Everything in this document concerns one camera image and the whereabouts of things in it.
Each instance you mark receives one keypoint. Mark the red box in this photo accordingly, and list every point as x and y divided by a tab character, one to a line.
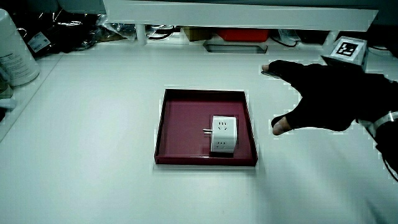
243	35

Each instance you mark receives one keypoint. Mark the white plastic bottle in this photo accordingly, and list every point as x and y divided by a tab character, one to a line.
15	53

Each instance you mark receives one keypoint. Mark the black plastic bag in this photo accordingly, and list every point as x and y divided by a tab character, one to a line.
65	31

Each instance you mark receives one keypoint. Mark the white cube socket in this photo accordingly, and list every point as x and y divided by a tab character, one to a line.
223	133

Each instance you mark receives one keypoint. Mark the dark red square tray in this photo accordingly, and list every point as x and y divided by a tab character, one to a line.
183	124

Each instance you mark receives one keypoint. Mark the person's right hand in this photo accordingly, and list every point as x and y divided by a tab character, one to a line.
329	96

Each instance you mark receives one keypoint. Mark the person's right forearm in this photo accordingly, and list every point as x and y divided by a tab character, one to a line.
390	146

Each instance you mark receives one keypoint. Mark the brown cardboard box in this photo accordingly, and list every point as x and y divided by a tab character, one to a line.
196	33

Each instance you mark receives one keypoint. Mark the white shelf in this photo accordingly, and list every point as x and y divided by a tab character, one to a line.
236	15

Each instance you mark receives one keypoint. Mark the clear plastic bag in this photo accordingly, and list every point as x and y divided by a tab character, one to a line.
116	29

